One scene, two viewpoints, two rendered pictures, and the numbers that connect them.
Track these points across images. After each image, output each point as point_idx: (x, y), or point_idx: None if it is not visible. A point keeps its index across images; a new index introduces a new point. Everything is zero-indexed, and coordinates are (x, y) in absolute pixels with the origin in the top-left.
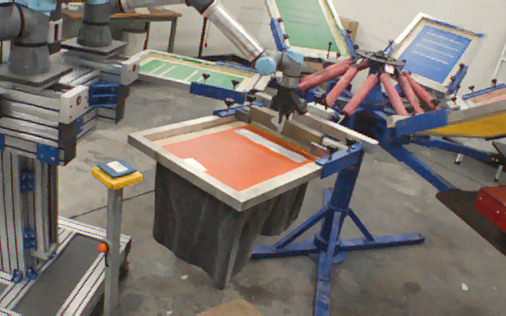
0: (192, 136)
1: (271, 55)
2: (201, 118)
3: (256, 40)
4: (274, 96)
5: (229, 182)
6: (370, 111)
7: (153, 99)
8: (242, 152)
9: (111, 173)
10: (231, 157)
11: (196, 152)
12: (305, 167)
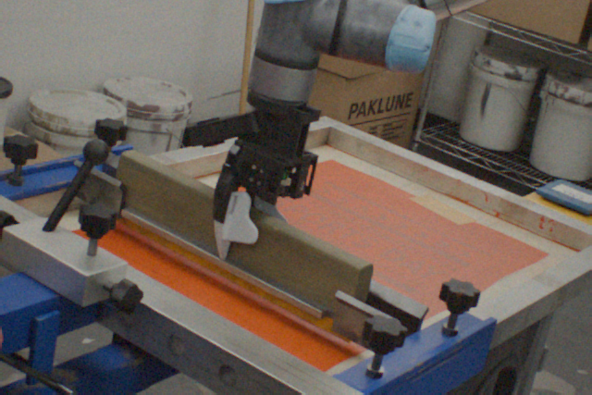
0: (500, 289)
1: None
2: (516, 312)
3: None
4: (309, 157)
5: (353, 175)
6: None
7: None
8: (344, 241)
9: (569, 182)
10: (368, 227)
11: (458, 240)
12: (183, 159)
